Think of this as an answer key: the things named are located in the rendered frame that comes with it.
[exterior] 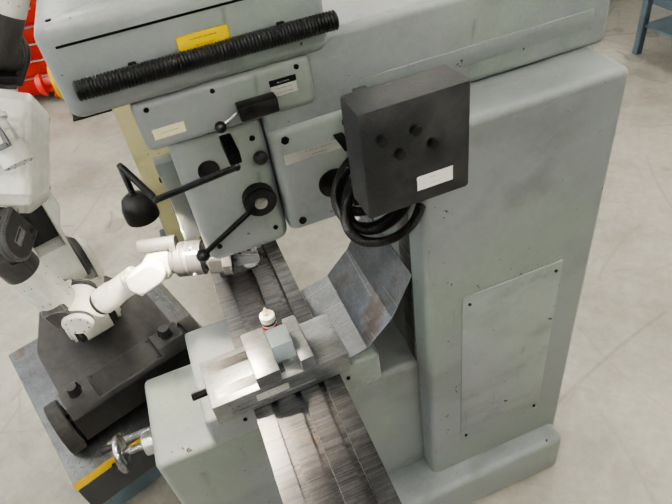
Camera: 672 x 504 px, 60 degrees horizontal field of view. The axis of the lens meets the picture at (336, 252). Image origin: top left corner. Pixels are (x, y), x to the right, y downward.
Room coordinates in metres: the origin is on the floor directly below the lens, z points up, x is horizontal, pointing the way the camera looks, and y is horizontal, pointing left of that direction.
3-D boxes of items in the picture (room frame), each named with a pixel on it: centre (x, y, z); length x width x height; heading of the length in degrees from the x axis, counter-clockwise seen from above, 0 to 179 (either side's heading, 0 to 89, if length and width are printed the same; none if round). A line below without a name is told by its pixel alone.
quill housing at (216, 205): (1.11, 0.21, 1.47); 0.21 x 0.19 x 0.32; 14
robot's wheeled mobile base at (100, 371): (1.58, 0.95, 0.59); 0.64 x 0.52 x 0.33; 33
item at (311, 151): (1.15, 0.03, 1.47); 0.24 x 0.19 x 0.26; 14
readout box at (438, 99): (0.85, -0.16, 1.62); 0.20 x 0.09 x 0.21; 104
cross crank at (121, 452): (0.99, 0.70, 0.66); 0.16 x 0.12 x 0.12; 104
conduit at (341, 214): (0.98, -0.09, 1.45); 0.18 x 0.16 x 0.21; 104
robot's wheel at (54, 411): (1.23, 1.04, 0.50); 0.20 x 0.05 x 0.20; 33
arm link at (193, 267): (1.11, 0.31, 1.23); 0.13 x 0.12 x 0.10; 175
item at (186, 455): (1.10, 0.24, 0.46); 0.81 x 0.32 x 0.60; 104
